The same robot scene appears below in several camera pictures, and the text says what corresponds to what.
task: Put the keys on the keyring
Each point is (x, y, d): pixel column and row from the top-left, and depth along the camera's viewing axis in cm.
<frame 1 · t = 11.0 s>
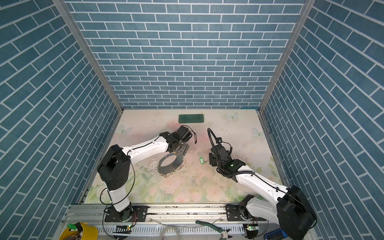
left hand: (180, 146, 91), fingers open
right hand: (214, 152, 86), fingers open
green key tag: (201, 160, 95), on the table
dark green sponge block: (183, 118, 115), point 2 cm above the table

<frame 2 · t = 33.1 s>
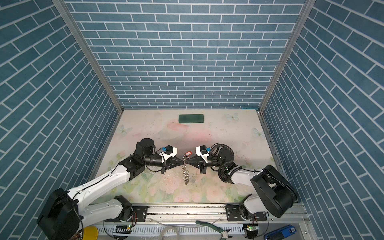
left hand: (181, 163, 72), fingers closed
right hand: (184, 161, 71), fingers closed
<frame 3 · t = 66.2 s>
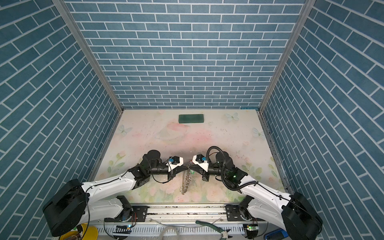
left hand: (186, 169, 76), fingers closed
right hand: (189, 165, 74), fingers closed
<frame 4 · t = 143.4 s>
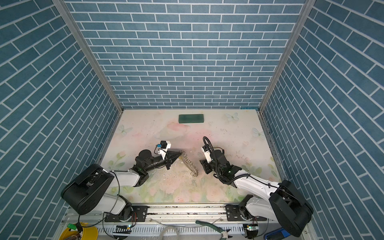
left hand: (180, 155, 81), fingers closed
right hand: (201, 158, 86), fingers open
